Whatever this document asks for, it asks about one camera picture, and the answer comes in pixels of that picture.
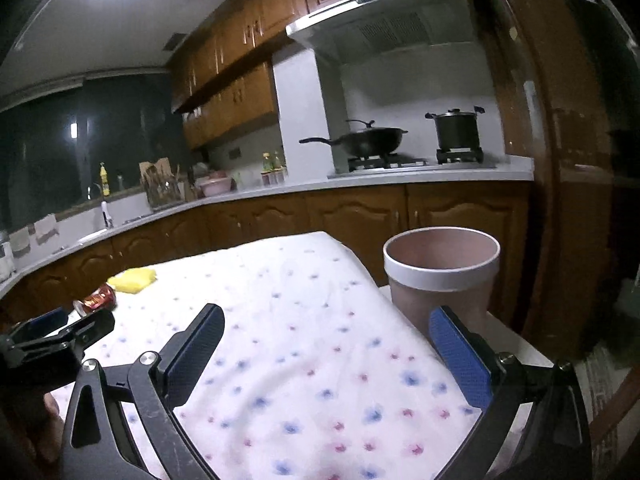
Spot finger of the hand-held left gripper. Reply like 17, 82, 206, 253
30, 309, 116, 366
0, 307, 68, 361

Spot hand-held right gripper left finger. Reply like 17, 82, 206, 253
60, 304, 226, 480

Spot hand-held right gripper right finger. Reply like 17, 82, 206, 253
429, 305, 593, 480

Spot red crushed can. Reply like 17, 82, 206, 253
72, 284, 118, 317

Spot pink bin with white rim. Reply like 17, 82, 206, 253
383, 227, 501, 346

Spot yellow sponge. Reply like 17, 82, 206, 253
107, 267, 158, 295

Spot floral white tablecloth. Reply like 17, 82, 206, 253
47, 231, 531, 480

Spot sink faucet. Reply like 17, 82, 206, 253
89, 182, 113, 228

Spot patterned floor rug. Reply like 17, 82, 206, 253
570, 340, 640, 466

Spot dark window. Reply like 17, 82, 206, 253
0, 75, 183, 233

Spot utensil rack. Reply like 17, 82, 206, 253
139, 158, 187, 211

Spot pink basin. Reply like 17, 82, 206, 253
197, 176, 235, 197

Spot wooden base cabinets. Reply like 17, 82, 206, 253
0, 182, 531, 331

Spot white kitchen countertop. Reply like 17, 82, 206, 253
0, 167, 535, 291

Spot gas stove hob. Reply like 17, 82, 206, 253
327, 147, 498, 180

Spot black stock pot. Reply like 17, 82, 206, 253
425, 106, 486, 152

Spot tall brown cabinet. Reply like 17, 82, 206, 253
465, 0, 640, 366

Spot black wok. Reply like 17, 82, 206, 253
299, 119, 408, 158

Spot steel range hood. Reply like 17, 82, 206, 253
286, 0, 476, 63

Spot wooden wall cabinets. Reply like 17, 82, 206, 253
167, 0, 471, 150

